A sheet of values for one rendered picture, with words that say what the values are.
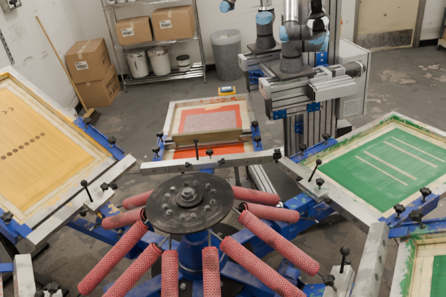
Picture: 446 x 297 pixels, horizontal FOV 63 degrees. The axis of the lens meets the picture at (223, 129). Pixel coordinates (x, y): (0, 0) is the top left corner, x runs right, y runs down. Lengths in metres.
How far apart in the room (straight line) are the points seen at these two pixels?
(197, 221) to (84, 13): 5.02
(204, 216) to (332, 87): 1.31
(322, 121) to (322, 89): 0.53
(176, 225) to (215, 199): 0.15
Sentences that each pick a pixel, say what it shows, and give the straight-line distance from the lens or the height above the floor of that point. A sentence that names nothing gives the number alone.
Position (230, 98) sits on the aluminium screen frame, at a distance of 2.59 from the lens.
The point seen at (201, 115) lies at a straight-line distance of 2.47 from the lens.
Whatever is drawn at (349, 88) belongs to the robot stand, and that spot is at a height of 1.15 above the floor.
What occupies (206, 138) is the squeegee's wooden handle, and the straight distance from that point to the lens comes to 2.07.
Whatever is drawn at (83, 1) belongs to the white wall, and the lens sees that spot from 5.87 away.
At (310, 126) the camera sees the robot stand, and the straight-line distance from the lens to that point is 2.67.
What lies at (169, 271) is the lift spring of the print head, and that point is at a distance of 1.15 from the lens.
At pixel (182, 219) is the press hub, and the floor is 1.31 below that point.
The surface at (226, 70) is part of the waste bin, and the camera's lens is 5.29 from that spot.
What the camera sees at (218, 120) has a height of 0.95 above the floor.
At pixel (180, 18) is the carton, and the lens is 5.12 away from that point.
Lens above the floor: 2.11
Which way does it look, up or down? 31 degrees down
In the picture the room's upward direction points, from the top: 8 degrees counter-clockwise
